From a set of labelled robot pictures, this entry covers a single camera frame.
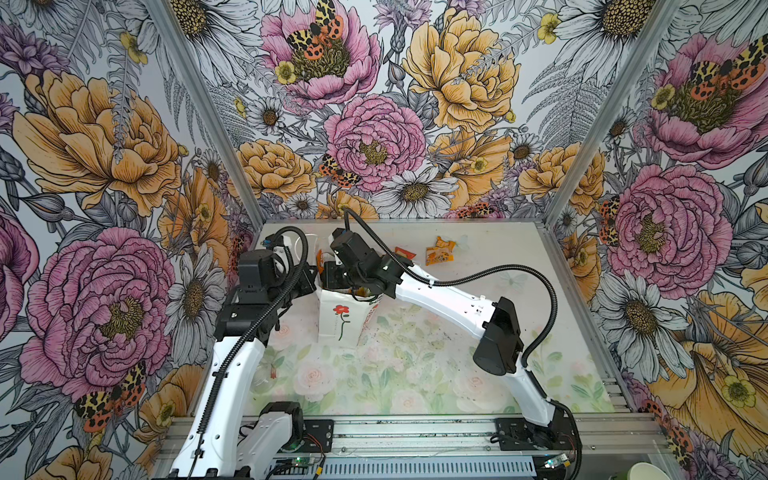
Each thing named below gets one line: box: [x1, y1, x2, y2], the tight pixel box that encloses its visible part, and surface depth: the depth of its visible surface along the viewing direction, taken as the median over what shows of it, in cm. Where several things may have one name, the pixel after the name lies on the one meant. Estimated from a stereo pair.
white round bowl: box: [627, 462, 671, 480], surface depth 63 cm
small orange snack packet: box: [425, 236, 456, 266], surface depth 111 cm
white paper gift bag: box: [316, 276, 384, 347], surface depth 77 cm
